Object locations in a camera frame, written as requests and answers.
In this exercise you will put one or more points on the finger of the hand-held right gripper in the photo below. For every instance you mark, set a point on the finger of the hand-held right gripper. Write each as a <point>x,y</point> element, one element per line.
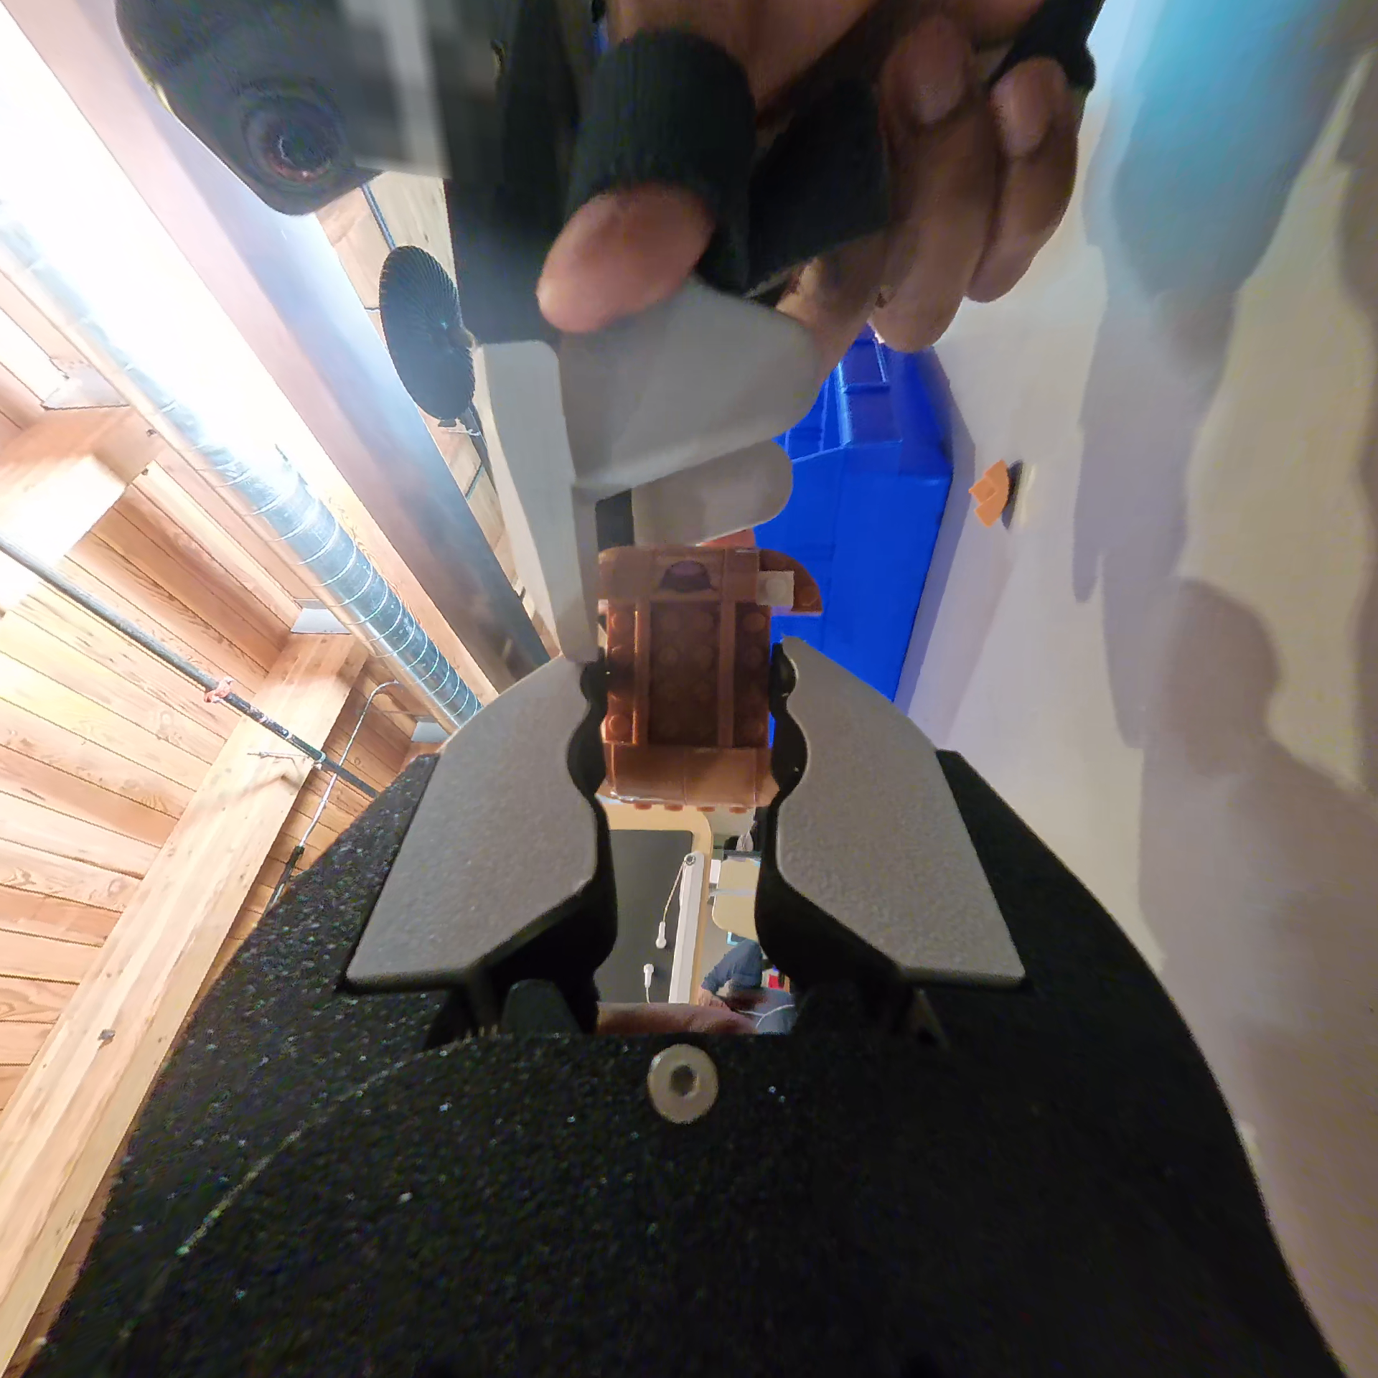
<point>701,398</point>
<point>539,452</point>

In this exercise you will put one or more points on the brown lego assembly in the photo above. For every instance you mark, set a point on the brown lego assembly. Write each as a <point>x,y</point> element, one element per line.
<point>690,679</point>

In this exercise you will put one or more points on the small brown lego piece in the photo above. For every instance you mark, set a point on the small brown lego piece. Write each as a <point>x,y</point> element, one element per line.
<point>993,493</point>

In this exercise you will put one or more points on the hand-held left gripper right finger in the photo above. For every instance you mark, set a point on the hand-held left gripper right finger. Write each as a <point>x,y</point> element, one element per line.
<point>895,861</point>

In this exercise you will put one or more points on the large blue plastic bin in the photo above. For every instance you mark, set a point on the large blue plastic bin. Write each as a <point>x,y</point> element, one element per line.
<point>862,538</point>

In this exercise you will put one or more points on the metal ceiling pipe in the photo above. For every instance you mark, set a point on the metal ceiling pipe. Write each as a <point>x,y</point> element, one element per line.
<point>173,667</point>

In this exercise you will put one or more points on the silver ventilation duct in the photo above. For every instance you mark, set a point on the silver ventilation duct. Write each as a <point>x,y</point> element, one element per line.
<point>281,516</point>

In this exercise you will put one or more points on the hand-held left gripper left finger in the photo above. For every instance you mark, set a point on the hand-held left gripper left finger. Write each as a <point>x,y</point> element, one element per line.
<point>485,861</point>

